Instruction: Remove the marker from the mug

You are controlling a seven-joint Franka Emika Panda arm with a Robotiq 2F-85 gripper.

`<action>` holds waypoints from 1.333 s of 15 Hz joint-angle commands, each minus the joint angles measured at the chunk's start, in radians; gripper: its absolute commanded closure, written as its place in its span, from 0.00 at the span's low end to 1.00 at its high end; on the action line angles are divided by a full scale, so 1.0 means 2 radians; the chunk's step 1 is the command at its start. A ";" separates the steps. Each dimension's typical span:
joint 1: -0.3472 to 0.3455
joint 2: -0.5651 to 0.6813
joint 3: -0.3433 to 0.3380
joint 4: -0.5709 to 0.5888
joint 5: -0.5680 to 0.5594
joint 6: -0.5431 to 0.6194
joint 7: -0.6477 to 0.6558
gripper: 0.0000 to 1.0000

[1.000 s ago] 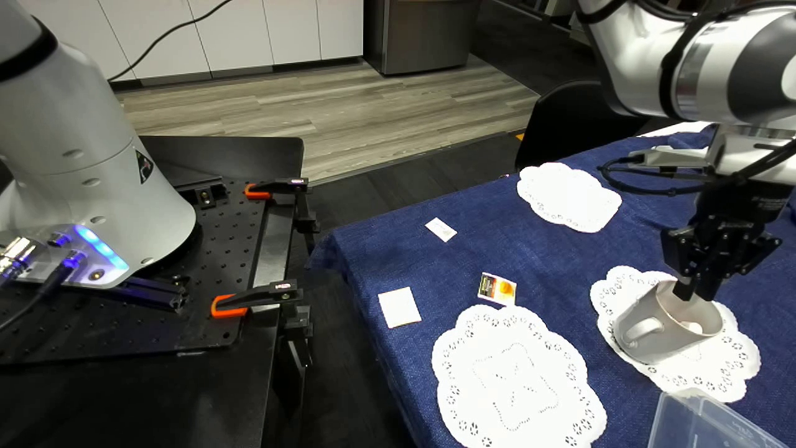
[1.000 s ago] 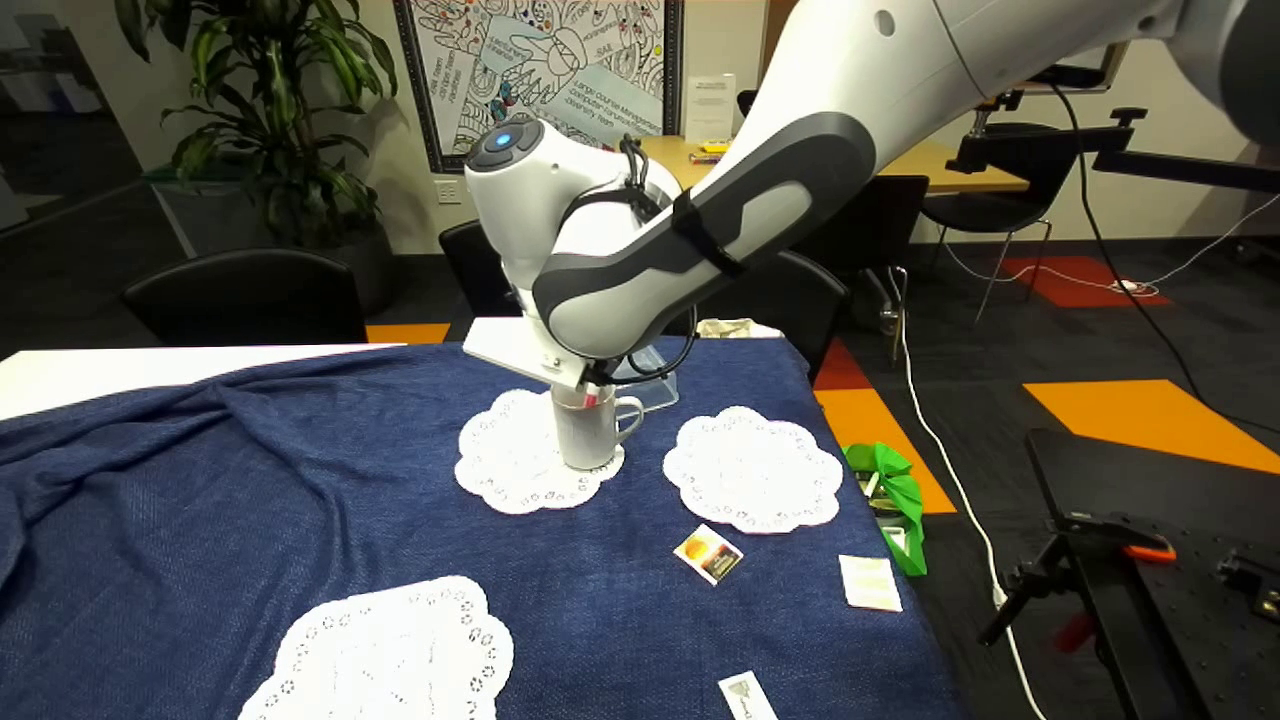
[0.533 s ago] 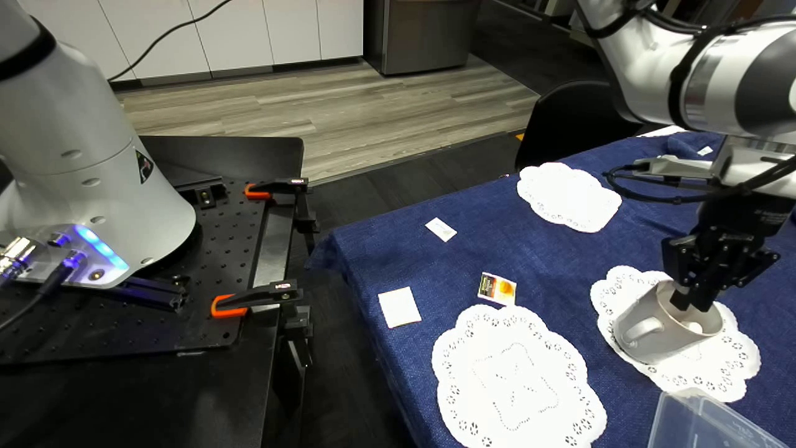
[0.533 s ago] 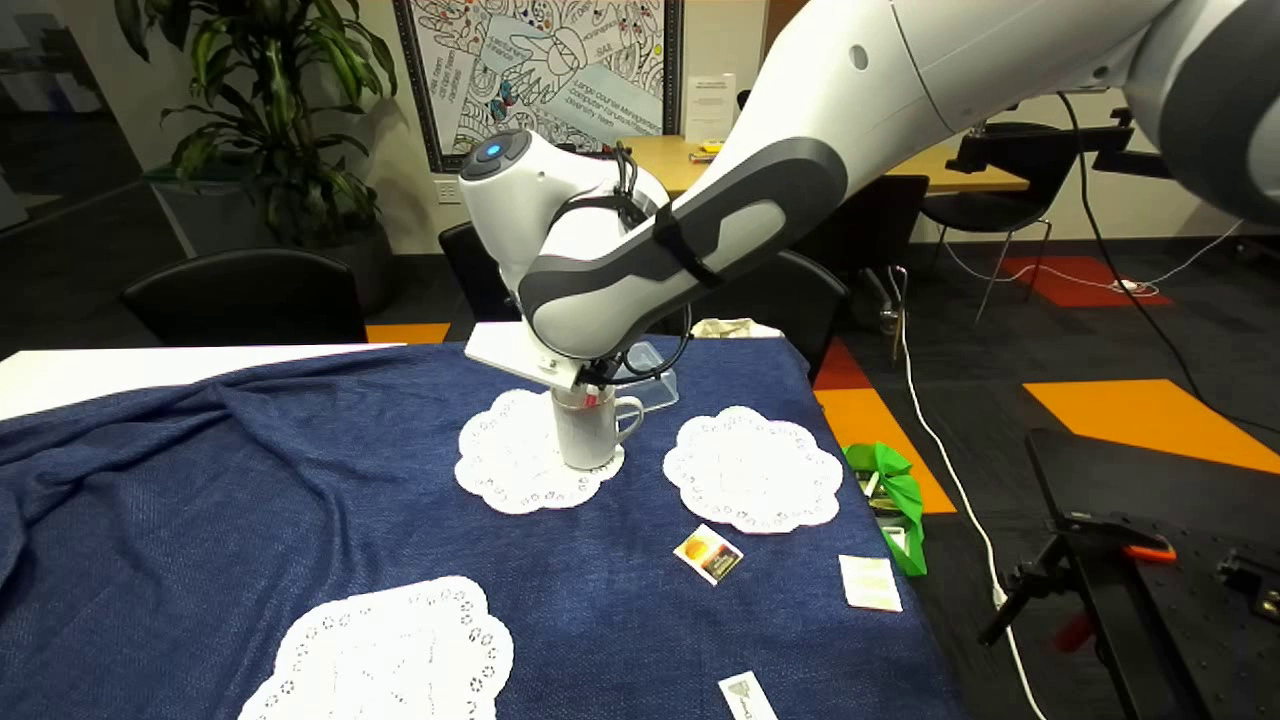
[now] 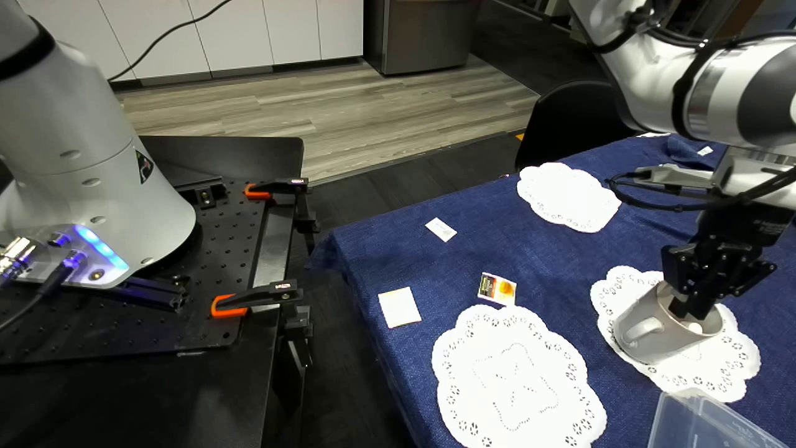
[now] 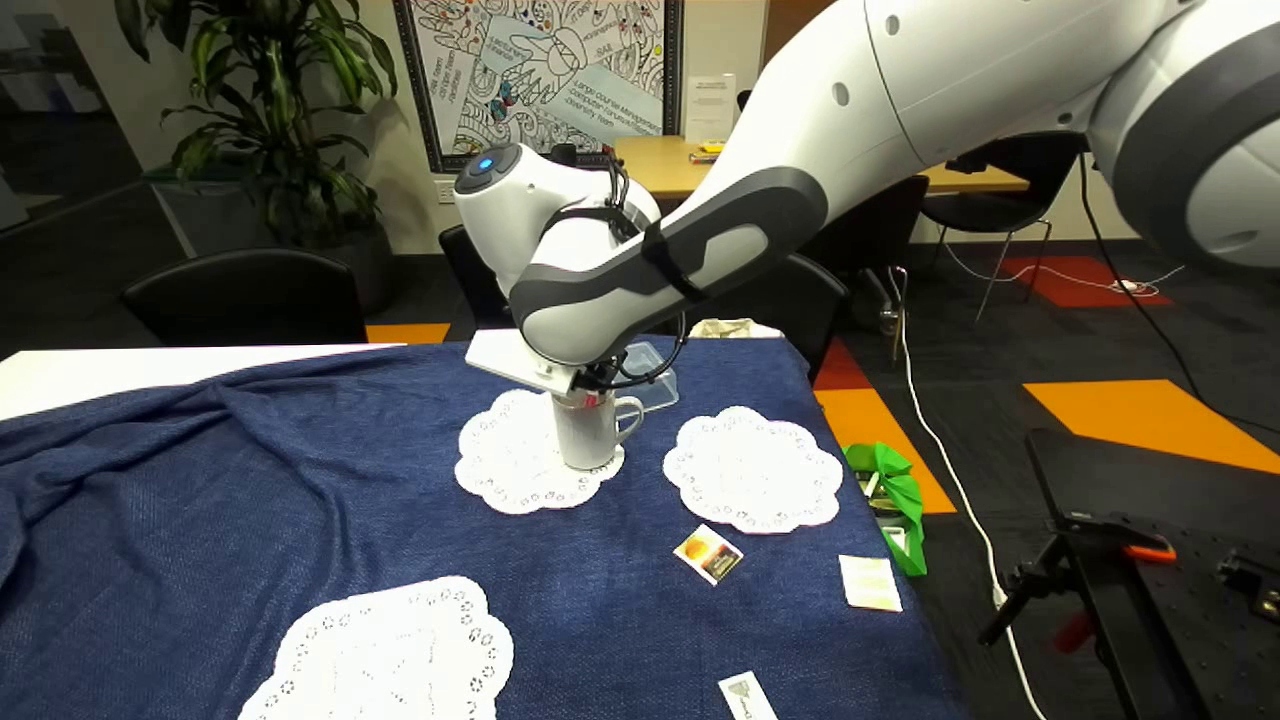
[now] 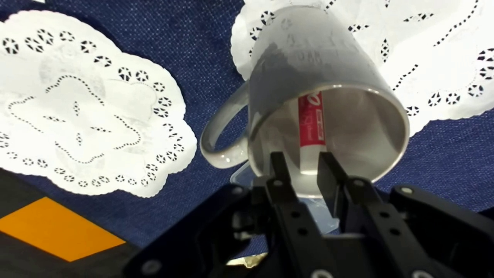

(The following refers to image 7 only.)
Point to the grey ceramic mug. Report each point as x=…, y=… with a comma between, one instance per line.
x=309, y=56

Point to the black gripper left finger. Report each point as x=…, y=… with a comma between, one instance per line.
x=287, y=217

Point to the red and white marker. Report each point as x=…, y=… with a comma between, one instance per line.
x=310, y=118

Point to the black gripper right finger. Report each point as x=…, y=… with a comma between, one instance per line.
x=359, y=217

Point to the white paper doily under mug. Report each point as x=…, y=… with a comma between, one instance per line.
x=437, y=51

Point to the blue denim tablecloth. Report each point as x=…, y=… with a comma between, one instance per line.
x=205, y=62

